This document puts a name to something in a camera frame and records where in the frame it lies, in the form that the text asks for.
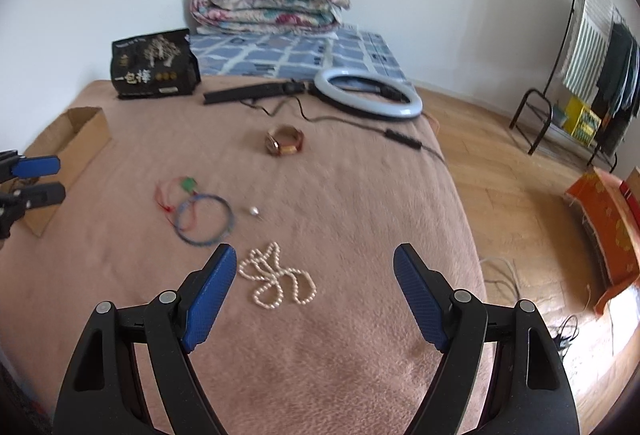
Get black cable on floor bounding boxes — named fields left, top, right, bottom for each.
left=550, top=315, right=581, bottom=358

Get blue checked mattress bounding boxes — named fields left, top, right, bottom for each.
left=192, top=27, right=413, bottom=90

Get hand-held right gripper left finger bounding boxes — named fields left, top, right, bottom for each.
left=52, top=243, right=238, bottom=435

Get white pearl necklace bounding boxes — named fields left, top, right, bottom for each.
left=238, top=242, right=317, bottom=309

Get dark blue cord bracelet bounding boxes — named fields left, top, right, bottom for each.
left=173, top=195, right=235, bottom=246

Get black metal clothes rack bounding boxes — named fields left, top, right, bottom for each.
left=510, top=0, right=640, bottom=173

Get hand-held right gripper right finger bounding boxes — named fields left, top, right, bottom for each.
left=393, top=242, right=581, bottom=435

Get white ring light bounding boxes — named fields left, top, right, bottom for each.
left=314, top=67, right=423, bottom=120

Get pink bed blanket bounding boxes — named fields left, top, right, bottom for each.
left=0, top=75, right=488, bottom=435

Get cardboard box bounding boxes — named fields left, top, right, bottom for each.
left=22, top=106, right=112, bottom=237

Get pale cable on floor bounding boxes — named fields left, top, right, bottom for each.
left=480, top=257, right=526, bottom=296

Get orange patterned cloth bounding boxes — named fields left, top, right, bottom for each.
left=565, top=167, right=640, bottom=316

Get folded floral quilt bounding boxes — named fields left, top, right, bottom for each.
left=190, top=0, right=351, bottom=36

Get black ring light cable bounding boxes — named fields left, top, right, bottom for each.
left=240, top=95, right=446, bottom=163

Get black folded tripod stand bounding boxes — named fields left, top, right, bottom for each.
left=202, top=80, right=316, bottom=106

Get yellow carton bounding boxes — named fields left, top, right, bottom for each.
left=564, top=96, right=602, bottom=146

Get red strap wristwatch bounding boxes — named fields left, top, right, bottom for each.
left=265, top=125, right=305, bottom=158

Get black snack bag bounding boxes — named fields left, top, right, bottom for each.
left=111, top=29, right=202, bottom=100

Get striped hanging towel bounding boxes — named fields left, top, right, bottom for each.
left=559, top=0, right=615, bottom=98

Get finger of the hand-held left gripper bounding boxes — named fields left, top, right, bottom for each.
left=0, top=181, right=67, bottom=241
left=0, top=150, right=62, bottom=180

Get green pendant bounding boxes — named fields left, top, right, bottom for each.
left=156, top=176, right=198, bottom=216

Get dark hanging clothes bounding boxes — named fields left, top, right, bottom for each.
left=595, top=22, right=640, bottom=156

